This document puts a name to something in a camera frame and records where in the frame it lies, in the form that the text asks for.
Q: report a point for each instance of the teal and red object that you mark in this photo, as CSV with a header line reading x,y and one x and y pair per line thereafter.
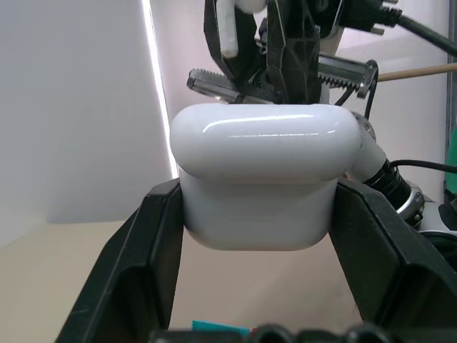
x,y
218,326

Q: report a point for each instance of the thin wooden stick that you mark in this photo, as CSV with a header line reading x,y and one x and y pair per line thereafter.
x,y
417,71

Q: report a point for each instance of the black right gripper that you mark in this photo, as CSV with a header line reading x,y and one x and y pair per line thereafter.
x,y
210,84

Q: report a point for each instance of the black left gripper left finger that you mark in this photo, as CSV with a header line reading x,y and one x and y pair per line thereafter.
x,y
128,271

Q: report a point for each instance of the white earbud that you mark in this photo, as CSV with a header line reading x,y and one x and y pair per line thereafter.
x,y
228,28

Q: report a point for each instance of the white earbud charging case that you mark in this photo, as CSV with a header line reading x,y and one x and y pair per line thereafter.
x,y
257,171

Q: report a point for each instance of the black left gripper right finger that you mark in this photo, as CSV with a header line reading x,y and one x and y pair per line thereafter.
x,y
385,271

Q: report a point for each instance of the green object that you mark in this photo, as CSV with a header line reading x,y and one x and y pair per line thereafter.
x,y
451,153

